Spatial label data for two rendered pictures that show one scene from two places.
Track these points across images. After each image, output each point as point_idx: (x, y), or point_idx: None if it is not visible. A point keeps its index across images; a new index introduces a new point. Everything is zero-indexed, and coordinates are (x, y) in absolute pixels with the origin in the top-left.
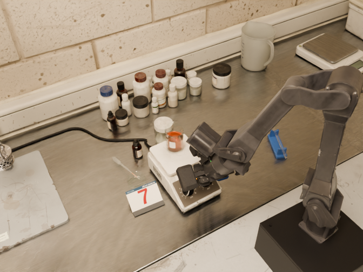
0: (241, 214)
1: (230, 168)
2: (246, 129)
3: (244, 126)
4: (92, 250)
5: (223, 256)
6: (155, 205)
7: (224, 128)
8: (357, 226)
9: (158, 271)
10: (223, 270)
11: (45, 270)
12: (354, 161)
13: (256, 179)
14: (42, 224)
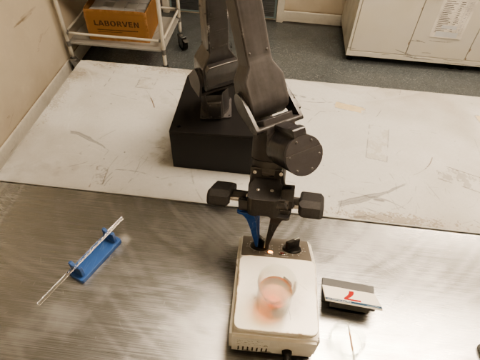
0: None
1: None
2: (271, 58)
3: (253, 84)
4: (446, 278)
5: (295, 187)
6: (337, 282)
7: (120, 352)
8: (183, 94)
9: (371, 211)
10: (305, 177)
11: None
12: (51, 180)
13: (179, 233)
14: None
